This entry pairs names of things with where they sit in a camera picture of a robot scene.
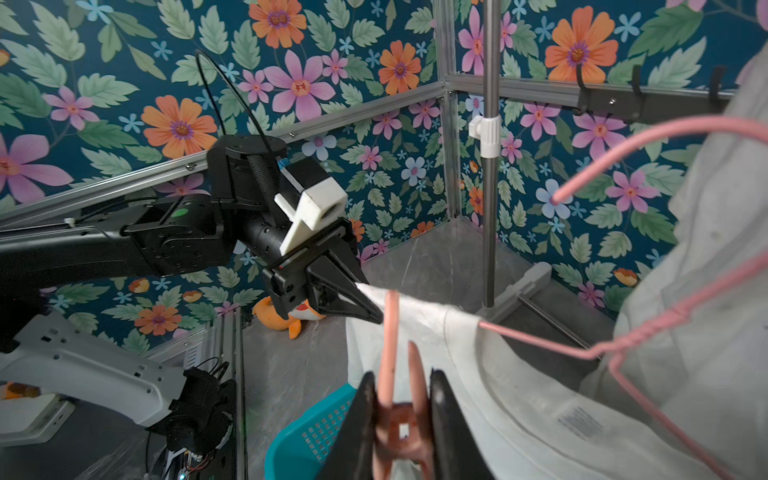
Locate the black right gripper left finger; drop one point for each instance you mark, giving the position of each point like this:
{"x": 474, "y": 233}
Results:
{"x": 351, "y": 456}

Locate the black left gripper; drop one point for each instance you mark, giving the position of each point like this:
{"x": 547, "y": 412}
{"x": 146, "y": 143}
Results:
{"x": 313, "y": 257}

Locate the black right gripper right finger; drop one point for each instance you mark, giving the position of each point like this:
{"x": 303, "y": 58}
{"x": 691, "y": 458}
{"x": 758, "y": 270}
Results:
{"x": 456, "y": 454}

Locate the small salmon clothespin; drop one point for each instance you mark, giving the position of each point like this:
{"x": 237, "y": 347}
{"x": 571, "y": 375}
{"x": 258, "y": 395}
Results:
{"x": 402, "y": 429}

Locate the white garment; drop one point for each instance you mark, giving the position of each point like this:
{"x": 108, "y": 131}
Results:
{"x": 710, "y": 375}
{"x": 526, "y": 424}

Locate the pink wire hanger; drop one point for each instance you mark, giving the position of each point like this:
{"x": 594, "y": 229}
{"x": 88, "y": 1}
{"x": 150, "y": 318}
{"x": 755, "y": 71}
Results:
{"x": 609, "y": 384}

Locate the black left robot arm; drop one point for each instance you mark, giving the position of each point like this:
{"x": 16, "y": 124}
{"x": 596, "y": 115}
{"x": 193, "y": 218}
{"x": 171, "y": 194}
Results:
{"x": 166, "y": 237}

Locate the teal laundry basket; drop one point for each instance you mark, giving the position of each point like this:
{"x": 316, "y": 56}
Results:
{"x": 300, "y": 450}

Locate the orange shark plush toy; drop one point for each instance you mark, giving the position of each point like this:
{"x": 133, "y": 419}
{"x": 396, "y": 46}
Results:
{"x": 265, "y": 312}

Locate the white steel clothes rack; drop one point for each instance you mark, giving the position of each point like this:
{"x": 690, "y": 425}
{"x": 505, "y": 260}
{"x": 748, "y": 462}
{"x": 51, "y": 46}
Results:
{"x": 534, "y": 257}

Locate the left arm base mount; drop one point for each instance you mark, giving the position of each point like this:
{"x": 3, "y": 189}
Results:
{"x": 198, "y": 444}

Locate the black wall hook rail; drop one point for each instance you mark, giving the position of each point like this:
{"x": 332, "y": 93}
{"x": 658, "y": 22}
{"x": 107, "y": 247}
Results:
{"x": 643, "y": 104}

